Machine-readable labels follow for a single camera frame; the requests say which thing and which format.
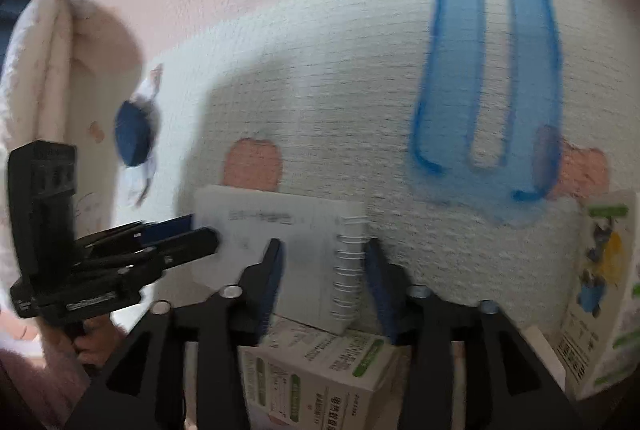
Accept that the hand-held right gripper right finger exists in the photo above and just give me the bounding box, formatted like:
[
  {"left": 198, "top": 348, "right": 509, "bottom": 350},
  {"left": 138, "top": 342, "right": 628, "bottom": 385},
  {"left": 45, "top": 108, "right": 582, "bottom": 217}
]
[{"left": 364, "top": 238, "right": 583, "bottom": 430}]

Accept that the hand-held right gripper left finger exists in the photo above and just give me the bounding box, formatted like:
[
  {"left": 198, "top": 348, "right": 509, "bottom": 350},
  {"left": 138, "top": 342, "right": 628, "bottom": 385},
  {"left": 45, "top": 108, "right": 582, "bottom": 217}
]
[{"left": 65, "top": 238, "right": 284, "bottom": 430}]

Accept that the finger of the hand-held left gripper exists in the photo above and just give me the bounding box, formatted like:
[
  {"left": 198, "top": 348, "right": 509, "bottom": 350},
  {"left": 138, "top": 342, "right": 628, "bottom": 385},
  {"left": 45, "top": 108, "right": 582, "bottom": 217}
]
[
  {"left": 80, "top": 213, "right": 196, "bottom": 248},
  {"left": 82, "top": 226, "right": 221, "bottom": 272}
]

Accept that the white spiral notebook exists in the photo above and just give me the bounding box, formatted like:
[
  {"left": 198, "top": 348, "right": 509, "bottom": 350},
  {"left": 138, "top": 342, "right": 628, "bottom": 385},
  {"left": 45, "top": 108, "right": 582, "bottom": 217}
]
[{"left": 192, "top": 185, "right": 369, "bottom": 337}]

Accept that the person's left forearm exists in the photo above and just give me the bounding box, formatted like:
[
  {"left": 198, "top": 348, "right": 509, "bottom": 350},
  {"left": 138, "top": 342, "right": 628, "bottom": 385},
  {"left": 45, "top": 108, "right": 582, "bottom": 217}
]
[{"left": 0, "top": 317, "right": 98, "bottom": 430}]

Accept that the person's left hand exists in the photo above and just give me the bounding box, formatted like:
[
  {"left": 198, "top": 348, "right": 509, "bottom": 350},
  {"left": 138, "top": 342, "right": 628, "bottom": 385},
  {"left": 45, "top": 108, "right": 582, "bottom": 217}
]
[{"left": 72, "top": 312, "right": 130, "bottom": 378}]

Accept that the dark blue round object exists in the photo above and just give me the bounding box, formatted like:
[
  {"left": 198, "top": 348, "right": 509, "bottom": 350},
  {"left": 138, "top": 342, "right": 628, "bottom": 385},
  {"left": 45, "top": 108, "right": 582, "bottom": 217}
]
[{"left": 114, "top": 62, "right": 165, "bottom": 208}]

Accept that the white green medicine box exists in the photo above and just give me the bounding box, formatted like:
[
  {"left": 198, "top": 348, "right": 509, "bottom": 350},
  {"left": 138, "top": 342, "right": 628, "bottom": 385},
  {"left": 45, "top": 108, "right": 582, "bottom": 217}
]
[{"left": 239, "top": 315, "right": 402, "bottom": 430}]

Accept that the cream folded cloth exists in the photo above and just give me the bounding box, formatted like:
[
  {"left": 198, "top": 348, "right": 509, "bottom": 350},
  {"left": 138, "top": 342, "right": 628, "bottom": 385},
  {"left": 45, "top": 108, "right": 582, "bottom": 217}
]
[{"left": 0, "top": 0, "right": 103, "bottom": 271}]

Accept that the white cartoon print box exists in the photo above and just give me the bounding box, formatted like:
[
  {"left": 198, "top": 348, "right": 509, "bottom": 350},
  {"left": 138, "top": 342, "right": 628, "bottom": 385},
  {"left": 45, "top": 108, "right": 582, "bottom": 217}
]
[{"left": 554, "top": 189, "right": 640, "bottom": 402}]

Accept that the blue plastic basket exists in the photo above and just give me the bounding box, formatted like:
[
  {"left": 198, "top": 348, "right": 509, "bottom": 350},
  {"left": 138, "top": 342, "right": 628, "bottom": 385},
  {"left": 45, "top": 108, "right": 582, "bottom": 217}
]
[{"left": 409, "top": 0, "right": 565, "bottom": 207}]

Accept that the pink printed blanket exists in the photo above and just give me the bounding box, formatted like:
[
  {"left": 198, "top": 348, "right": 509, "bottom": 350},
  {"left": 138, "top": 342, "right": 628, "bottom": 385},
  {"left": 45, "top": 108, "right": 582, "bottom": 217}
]
[{"left": 0, "top": 0, "right": 640, "bottom": 430}]

